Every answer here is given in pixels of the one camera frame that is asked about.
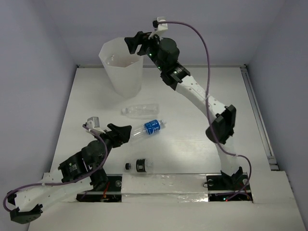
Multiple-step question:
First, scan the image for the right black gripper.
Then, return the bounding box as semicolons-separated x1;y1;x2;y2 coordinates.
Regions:
123;30;166;72

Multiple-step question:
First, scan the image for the blue label clear bottle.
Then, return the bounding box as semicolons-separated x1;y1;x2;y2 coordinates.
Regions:
130;119;167;141

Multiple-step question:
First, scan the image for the clear bottle white cap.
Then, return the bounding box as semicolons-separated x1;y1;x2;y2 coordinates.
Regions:
121;103;160;118

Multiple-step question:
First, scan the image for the clear plastic bottle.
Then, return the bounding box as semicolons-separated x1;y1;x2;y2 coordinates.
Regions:
105;54;121;67

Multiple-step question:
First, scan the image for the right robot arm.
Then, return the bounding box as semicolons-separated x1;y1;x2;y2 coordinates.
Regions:
124;31;244;190

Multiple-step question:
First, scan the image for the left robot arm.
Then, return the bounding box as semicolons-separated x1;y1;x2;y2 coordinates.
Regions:
3;124;132;224

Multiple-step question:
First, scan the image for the translucent white plastic bin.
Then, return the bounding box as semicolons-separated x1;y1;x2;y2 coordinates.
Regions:
99;37;143;98

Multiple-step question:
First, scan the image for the black label clear bottle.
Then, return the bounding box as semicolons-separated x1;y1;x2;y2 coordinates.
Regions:
124;158;154;174

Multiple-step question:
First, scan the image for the silver tape strip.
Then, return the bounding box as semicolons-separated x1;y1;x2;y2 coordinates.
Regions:
121;174;208;204

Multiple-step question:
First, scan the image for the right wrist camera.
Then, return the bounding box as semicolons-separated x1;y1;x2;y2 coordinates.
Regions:
150;17;168;38

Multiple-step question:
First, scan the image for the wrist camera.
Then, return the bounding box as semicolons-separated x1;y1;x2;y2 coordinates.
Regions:
150;17;168;38
86;116;100;129

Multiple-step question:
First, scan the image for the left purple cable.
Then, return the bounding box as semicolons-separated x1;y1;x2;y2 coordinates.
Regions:
2;124;106;212

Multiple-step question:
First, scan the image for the purple cable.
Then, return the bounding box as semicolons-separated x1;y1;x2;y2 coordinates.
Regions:
2;124;106;212
166;21;253;200

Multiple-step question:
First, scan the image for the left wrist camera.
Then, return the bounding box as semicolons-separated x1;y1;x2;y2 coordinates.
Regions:
86;116;100;129

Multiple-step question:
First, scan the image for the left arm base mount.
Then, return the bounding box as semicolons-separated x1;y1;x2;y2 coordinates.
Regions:
76;175;122;203

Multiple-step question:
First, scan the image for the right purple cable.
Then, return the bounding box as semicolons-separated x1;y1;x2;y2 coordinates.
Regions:
166;21;253;200

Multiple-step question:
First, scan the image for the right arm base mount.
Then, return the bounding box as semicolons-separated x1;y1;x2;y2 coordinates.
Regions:
203;167;253;202

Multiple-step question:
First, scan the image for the aluminium side rail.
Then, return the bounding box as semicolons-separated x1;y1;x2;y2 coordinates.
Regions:
240;65;280;171

